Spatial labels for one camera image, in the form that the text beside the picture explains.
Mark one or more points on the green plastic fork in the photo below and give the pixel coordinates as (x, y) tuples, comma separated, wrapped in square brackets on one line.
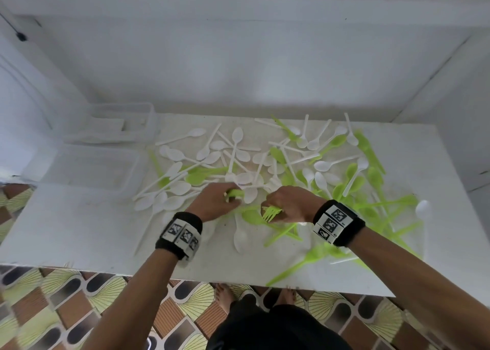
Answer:
[(270, 214)]

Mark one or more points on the person's left hand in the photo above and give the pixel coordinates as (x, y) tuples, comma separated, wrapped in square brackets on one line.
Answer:
[(208, 202)]

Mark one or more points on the person's black trousers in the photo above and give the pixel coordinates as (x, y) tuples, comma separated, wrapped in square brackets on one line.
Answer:
[(275, 328)]

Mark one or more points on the person's left fingers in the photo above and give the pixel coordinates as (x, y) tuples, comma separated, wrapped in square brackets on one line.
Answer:
[(229, 206)]

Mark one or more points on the person's left foot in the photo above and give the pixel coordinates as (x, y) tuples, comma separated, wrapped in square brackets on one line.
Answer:
[(224, 296)]

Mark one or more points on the person's right hand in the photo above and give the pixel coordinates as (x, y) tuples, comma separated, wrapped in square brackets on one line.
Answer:
[(296, 204)]

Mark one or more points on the large clear plastic container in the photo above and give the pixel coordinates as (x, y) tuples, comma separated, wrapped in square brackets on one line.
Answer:
[(86, 168)]

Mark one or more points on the person's right forearm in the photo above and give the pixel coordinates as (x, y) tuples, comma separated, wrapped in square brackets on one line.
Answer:
[(421, 284)]

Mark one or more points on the black wristband with markers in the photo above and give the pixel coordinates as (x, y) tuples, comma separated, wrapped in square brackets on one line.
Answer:
[(180, 234), (337, 222)]

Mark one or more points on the person's right fingers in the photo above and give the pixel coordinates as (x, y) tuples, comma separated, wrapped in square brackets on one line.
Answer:
[(272, 201)]

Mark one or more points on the green plastic spoon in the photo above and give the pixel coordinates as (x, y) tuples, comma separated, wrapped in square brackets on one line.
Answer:
[(235, 194)]

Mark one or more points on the small clear plastic container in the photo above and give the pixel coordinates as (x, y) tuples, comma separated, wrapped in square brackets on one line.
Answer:
[(115, 123)]

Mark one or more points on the pile of white plastic spoons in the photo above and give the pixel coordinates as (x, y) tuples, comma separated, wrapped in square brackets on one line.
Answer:
[(237, 156)]

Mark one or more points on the person's left forearm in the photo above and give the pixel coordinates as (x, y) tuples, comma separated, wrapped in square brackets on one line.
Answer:
[(132, 304)]

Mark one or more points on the pile of green plastic cutlery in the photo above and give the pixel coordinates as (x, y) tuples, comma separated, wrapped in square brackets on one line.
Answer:
[(373, 177)]

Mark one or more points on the black left wristband with markers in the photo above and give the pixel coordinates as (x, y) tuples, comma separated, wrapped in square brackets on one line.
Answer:
[(180, 234)]

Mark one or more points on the person's foot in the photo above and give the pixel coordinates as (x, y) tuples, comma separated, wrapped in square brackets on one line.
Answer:
[(285, 296), (224, 296)]

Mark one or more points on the person's right foot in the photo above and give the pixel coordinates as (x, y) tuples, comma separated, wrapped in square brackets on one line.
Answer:
[(285, 296)]

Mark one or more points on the black right wristband with markers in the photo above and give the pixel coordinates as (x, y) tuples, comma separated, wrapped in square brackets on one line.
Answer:
[(337, 222)]

